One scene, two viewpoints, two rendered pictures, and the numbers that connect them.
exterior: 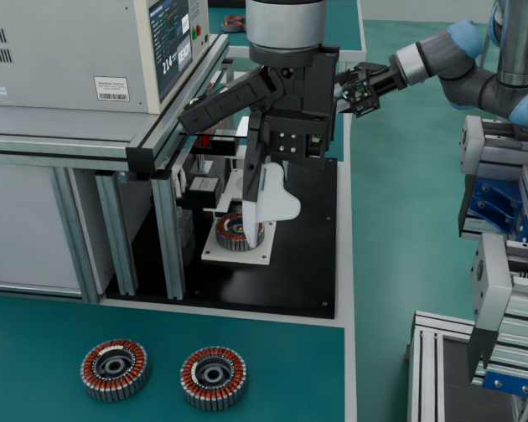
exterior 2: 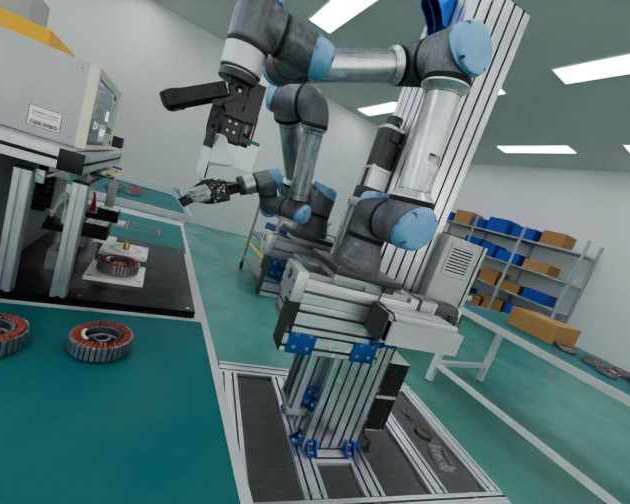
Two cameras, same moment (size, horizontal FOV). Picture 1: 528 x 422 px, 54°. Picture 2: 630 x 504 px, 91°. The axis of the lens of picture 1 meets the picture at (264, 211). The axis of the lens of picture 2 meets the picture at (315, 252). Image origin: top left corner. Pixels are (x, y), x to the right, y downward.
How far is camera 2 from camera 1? 0.37 m
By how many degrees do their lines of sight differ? 42
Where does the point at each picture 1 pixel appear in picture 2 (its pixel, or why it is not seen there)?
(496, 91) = (288, 204)
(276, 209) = (222, 158)
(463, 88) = (271, 202)
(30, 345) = not seen: outside the picture
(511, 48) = (297, 181)
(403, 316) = not seen: hidden behind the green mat
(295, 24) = (254, 58)
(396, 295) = not seen: hidden behind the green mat
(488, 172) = (276, 255)
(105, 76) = (41, 107)
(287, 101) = (235, 105)
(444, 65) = (265, 186)
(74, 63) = (13, 87)
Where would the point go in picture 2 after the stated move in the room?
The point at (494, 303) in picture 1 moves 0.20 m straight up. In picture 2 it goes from (300, 283) to (324, 214)
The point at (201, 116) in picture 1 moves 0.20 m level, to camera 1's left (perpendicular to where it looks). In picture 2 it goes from (179, 95) to (20, 22)
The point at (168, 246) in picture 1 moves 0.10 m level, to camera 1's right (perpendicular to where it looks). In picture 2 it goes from (67, 245) to (117, 253)
